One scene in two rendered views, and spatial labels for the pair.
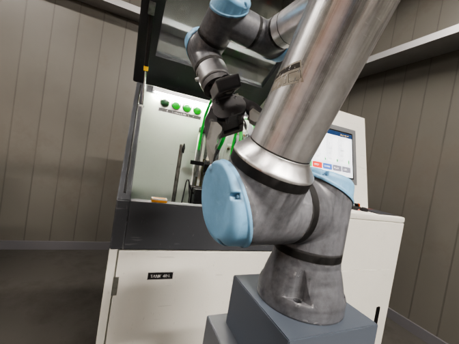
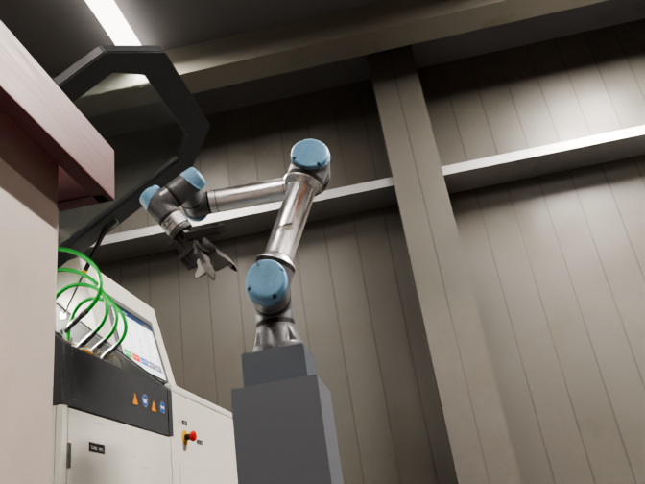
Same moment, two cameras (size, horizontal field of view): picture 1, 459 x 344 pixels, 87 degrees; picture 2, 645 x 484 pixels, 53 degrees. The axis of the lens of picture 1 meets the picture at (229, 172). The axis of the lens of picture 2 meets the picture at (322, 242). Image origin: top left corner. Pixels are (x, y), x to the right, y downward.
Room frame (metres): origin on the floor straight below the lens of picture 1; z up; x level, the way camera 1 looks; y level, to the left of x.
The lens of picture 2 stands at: (-0.64, 1.37, 0.39)
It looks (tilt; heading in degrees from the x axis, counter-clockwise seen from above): 25 degrees up; 300
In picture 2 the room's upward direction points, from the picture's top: 9 degrees counter-clockwise
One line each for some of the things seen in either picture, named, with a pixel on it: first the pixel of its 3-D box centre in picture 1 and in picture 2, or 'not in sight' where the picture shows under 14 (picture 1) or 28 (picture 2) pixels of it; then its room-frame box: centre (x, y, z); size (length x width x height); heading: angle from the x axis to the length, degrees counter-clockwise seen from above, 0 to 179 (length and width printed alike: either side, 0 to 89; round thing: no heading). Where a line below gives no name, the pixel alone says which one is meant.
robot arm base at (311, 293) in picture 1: (303, 269); (276, 339); (0.43, -0.16, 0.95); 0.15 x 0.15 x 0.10
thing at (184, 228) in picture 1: (215, 227); (120, 397); (0.90, 0.02, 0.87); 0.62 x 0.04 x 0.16; 112
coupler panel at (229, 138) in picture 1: (235, 149); not in sight; (1.46, -0.01, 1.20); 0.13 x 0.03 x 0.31; 112
